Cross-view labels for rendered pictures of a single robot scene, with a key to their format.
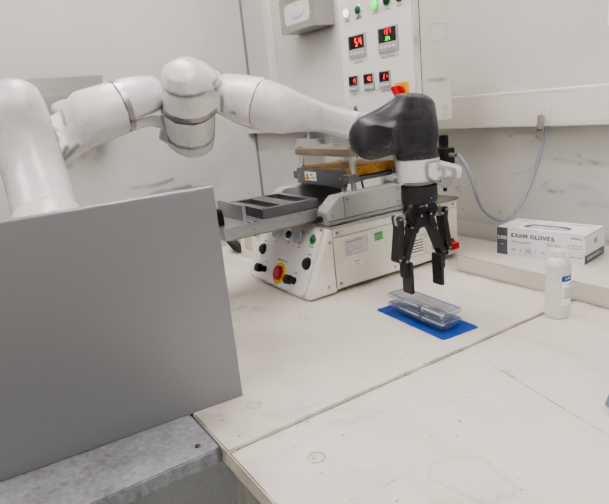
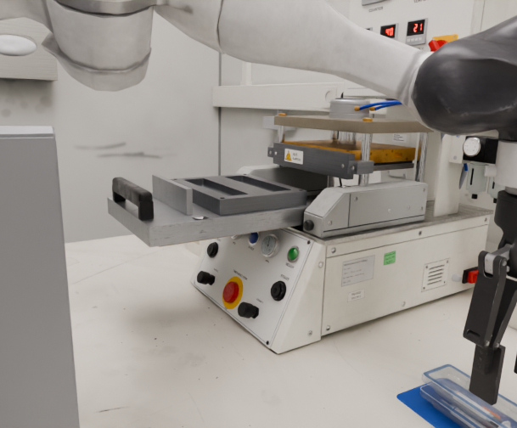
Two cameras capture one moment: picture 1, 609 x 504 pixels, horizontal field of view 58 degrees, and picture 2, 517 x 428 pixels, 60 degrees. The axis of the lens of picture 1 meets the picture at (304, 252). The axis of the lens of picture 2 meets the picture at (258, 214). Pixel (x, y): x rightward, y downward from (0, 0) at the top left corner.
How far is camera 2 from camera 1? 0.70 m
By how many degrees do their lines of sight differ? 2
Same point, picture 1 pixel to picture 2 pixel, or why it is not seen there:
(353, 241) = (355, 264)
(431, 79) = not seen: hidden behind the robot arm
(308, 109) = (330, 28)
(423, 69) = (484, 18)
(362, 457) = not seen: outside the picture
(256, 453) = not seen: outside the picture
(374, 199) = (391, 202)
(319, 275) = (298, 314)
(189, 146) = (94, 64)
